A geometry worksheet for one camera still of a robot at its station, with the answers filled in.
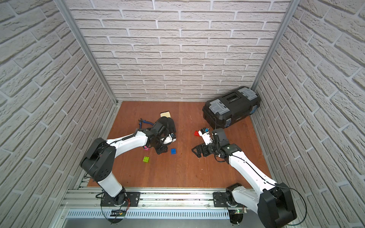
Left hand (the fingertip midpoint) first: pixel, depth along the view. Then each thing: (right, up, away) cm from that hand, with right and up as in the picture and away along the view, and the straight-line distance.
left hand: (166, 146), depth 90 cm
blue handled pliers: (-22, +16, +16) cm, 32 cm away
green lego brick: (-12, -7, -3) cm, 15 cm away
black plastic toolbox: (+37, +23, +1) cm, 44 cm away
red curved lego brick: (+21, +7, +9) cm, 24 cm away
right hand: (+21, +1, -9) cm, 23 cm away
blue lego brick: (+5, -3, -1) cm, 6 cm away
